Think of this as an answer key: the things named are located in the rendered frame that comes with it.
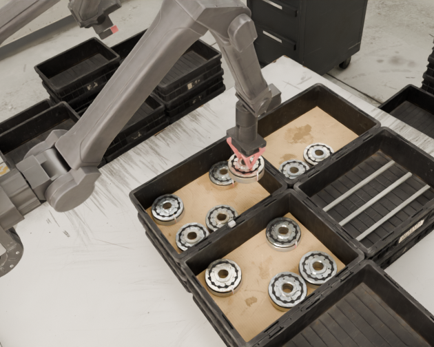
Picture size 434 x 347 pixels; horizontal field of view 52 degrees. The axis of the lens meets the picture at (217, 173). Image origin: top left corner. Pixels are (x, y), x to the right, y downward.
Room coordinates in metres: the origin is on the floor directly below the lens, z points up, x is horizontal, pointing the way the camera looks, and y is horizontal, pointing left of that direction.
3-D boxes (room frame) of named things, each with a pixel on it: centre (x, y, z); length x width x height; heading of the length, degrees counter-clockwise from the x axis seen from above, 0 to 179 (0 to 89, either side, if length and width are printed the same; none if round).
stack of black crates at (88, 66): (2.15, 0.67, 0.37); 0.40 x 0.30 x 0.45; 122
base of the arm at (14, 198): (0.47, 0.34, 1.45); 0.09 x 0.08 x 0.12; 32
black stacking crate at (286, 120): (1.03, -0.31, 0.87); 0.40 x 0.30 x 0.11; 118
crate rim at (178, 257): (0.84, 0.04, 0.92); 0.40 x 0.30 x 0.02; 118
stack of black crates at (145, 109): (1.82, 0.45, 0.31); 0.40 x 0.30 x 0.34; 122
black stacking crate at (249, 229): (0.58, -0.10, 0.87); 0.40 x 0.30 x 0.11; 118
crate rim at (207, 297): (0.58, -0.10, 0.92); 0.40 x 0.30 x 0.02; 118
